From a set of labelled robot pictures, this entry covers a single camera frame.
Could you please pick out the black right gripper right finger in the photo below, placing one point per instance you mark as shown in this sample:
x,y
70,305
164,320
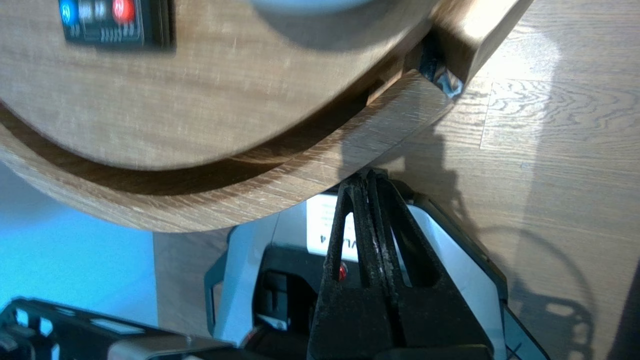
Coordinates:
x,y
435,315

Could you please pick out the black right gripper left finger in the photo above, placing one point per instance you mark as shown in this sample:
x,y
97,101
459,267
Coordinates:
x,y
350,315

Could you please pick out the curved-front wooden table drawer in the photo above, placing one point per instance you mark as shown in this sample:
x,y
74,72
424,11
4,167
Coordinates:
x,y
200,200

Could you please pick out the black remote control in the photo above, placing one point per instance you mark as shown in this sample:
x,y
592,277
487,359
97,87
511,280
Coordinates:
x,y
120,22

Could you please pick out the white and black robot base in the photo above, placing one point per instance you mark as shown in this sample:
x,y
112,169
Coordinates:
x,y
465,280

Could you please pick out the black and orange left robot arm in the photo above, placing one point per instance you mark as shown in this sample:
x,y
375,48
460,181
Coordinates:
x,y
60,325

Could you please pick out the white table leg pad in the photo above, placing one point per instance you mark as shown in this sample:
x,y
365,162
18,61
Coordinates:
x,y
449,82

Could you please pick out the round wooden side table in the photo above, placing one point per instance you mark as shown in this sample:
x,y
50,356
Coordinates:
x,y
225,90

